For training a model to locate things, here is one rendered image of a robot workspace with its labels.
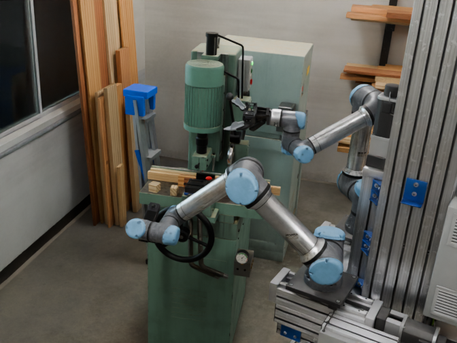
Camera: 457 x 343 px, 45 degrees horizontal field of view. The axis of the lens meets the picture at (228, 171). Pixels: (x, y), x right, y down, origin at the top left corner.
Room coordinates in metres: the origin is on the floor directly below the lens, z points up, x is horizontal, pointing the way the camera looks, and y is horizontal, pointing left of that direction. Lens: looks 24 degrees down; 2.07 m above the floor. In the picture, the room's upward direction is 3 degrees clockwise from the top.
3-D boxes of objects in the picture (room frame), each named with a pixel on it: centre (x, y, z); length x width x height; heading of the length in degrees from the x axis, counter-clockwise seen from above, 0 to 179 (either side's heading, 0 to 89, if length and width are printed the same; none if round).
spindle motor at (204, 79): (2.49, 0.13, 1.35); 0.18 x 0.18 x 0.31
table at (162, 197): (2.38, 0.11, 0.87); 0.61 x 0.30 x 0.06; 81
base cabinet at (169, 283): (2.61, 0.12, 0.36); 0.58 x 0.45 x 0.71; 171
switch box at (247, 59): (2.79, -0.05, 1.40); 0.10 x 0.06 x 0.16; 171
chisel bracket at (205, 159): (2.51, 0.13, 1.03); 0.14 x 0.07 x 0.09; 171
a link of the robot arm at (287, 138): (2.30, -0.27, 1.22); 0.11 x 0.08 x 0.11; 16
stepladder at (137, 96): (3.26, 0.51, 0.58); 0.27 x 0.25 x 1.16; 75
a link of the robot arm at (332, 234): (1.84, -0.40, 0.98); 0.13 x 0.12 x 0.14; 170
